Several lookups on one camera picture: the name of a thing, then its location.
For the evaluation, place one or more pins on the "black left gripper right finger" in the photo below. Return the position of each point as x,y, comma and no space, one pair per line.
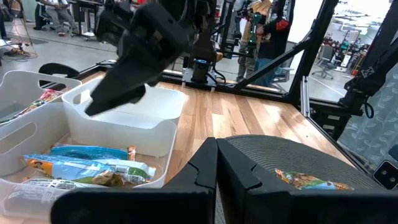
311,208

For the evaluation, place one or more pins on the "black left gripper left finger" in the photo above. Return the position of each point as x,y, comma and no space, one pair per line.
140,208

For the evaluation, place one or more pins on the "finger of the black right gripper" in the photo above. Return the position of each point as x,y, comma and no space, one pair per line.
124,81
124,99

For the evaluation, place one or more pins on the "red chocolate chip granola bar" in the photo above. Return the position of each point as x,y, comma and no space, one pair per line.
46,95

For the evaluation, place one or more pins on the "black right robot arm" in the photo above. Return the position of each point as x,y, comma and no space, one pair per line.
205,37

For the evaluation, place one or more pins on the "white plastic bin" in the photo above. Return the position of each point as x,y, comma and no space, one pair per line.
124,137

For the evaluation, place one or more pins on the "dark grey round woven mat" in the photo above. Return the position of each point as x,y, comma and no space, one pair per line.
295,152

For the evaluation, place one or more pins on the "grey leaf-patterned panel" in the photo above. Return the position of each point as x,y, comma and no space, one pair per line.
373,140

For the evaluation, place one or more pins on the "clear plastic bin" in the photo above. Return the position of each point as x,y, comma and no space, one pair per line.
31,133
18,84

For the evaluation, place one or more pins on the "grey office chair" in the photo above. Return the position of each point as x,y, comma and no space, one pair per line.
326,56

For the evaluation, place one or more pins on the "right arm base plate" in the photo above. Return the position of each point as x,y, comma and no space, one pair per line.
188,77

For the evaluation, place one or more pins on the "black table-level camera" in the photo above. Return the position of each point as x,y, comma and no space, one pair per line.
385,175

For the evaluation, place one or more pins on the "silver mounting bracket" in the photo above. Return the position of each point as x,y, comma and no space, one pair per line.
305,96

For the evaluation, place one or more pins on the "black aluminium table frame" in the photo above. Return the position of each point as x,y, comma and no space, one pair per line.
314,46

